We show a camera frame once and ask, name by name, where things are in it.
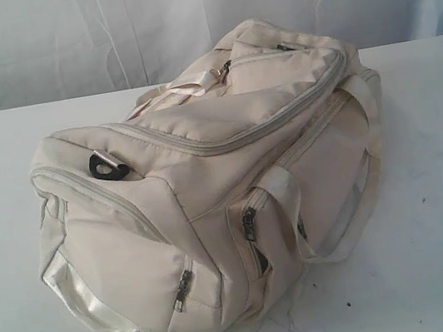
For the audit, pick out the white backdrop curtain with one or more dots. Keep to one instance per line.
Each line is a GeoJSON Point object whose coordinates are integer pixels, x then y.
{"type": "Point", "coordinates": [58, 49]}

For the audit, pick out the cream fabric duffel bag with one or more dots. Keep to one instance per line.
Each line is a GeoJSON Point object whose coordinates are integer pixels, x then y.
{"type": "Point", "coordinates": [205, 205]}

